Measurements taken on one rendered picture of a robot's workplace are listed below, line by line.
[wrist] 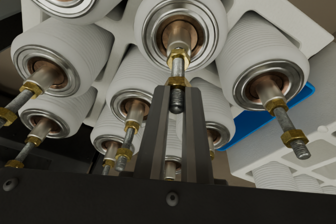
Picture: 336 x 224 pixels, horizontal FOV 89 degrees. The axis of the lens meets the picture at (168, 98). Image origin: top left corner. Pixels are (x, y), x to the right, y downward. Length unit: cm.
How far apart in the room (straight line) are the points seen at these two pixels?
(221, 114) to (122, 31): 18
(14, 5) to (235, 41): 40
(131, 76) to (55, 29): 10
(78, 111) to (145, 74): 15
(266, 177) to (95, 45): 50
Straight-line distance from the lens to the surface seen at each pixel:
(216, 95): 29
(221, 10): 18
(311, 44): 32
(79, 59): 23
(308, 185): 65
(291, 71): 23
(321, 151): 61
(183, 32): 17
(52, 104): 32
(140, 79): 22
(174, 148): 34
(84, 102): 35
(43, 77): 24
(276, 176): 55
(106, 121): 32
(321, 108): 49
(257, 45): 22
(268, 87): 22
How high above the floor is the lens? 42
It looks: 48 degrees down
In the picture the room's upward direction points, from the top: 174 degrees counter-clockwise
